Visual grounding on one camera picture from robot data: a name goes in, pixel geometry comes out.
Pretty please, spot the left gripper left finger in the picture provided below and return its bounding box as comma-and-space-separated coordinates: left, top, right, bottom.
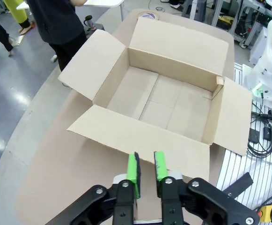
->
44, 151, 141, 225

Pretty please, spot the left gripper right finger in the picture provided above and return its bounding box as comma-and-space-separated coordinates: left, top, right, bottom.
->
153, 151, 260, 225

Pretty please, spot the brown cardboard box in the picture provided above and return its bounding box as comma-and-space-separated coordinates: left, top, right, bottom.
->
57, 16, 253, 182

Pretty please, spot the slotted aluminium mounting plate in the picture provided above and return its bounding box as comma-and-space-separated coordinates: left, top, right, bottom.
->
216, 63, 272, 225

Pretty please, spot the yellow emergency stop button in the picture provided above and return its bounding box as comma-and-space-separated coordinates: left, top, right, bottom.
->
255, 204, 272, 223

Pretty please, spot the brown packing tape roll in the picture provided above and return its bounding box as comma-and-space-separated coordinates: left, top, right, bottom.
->
137, 10, 160, 21

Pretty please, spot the person in black t-shirt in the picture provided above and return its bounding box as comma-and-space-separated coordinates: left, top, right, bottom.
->
27, 0, 88, 72

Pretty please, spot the white side table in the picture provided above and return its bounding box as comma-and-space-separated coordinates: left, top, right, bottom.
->
83, 0, 125, 23

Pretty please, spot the bystander in yellow clothing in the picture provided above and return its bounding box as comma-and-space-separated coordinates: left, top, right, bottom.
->
3, 0, 36, 36

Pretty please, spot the black metal bracket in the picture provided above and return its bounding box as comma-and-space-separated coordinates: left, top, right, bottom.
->
222, 172, 254, 200

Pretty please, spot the aluminium frame workstation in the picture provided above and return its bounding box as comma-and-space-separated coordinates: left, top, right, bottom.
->
210, 0, 267, 47

